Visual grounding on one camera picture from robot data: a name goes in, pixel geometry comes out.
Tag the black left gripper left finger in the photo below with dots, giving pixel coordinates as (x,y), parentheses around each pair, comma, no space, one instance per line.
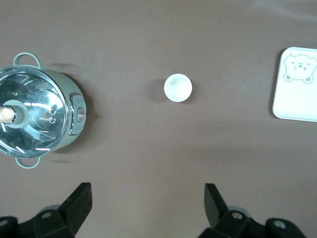
(74,213)

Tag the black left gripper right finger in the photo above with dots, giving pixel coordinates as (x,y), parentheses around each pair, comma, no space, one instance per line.
(215,210)

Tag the white IKEA cup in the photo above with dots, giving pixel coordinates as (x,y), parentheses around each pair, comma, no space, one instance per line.
(177,87)

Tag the brown table mat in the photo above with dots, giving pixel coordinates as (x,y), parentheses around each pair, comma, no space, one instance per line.
(158,148)

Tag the sage green electric cooking pot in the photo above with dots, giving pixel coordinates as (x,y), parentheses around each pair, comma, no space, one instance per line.
(74,86)

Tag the cream tray with bear print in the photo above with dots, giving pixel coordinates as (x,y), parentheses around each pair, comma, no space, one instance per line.
(294,101)

